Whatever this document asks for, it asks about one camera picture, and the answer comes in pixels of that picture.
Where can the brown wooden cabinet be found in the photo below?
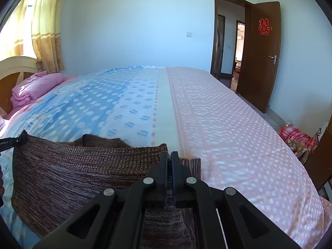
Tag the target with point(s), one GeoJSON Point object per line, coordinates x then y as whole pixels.
{"type": "Point", "coordinates": [320, 158]}

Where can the yellow patterned curtain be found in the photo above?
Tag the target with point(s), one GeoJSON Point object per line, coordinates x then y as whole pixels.
{"type": "Point", "coordinates": [15, 31]}
{"type": "Point", "coordinates": [48, 31]}

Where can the brown wooden door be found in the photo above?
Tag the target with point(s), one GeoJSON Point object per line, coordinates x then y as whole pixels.
{"type": "Point", "coordinates": [259, 70]}

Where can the bed with polka dot sheet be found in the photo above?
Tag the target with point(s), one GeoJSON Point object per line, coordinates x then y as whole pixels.
{"type": "Point", "coordinates": [207, 114]}

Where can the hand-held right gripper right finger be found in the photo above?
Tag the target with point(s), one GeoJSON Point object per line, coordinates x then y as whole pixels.
{"type": "Point", "coordinates": [174, 171]}

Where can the folded pink blanket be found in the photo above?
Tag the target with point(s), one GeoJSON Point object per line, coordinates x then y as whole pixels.
{"type": "Point", "coordinates": [39, 87]}

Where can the cream and wood headboard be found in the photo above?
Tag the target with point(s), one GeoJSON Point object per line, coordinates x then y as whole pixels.
{"type": "Point", "coordinates": [15, 70]}

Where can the brown knit sweater sun print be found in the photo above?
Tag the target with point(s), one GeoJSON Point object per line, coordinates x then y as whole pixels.
{"type": "Point", "coordinates": [77, 176]}

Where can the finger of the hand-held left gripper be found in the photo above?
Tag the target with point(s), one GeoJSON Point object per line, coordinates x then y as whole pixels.
{"type": "Point", "coordinates": [13, 141]}

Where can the white wall light switch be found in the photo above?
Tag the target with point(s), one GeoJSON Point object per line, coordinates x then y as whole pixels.
{"type": "Point", "coordinates": [189, 34]}

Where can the brown floral bag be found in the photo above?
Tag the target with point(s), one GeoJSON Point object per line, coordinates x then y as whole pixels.
{"type": "Point", "coordinates": [299, 151]}

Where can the red plaid bag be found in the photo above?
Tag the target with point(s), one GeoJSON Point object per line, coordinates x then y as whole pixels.
{"type": "Point", "coordinates": [298, 136]}

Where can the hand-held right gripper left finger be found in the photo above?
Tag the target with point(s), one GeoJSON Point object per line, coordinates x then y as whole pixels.
{"type": "Point", "coordinates": [165, 171]}

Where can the brown door frame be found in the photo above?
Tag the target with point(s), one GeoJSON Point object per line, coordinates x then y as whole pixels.
{"type": "Point", "coordinates": [214, 31]}

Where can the red paper door decoration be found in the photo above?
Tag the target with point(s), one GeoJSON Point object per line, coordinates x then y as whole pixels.
{"type": "Point", "coordinates": [264, 26]}

